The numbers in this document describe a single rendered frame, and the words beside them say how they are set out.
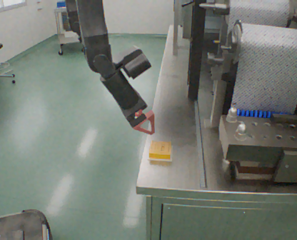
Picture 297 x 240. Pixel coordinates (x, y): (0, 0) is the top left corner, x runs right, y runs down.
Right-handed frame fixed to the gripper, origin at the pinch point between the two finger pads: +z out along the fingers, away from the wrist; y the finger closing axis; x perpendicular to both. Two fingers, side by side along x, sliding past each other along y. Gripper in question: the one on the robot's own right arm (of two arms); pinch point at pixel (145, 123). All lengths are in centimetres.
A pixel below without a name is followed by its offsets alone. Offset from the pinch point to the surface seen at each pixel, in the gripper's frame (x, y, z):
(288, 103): -44, -10, 22
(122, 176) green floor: 42, 84, 97
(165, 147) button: -0.5, 1.3, 14.4
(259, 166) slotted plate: -20.3, -20.5, 23.5
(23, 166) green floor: 113, 124, 56
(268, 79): -40.6, -5.5, 11.0
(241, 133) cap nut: -20.1, -15.8, 10.9
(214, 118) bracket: -22.6, 8.3, 25.0
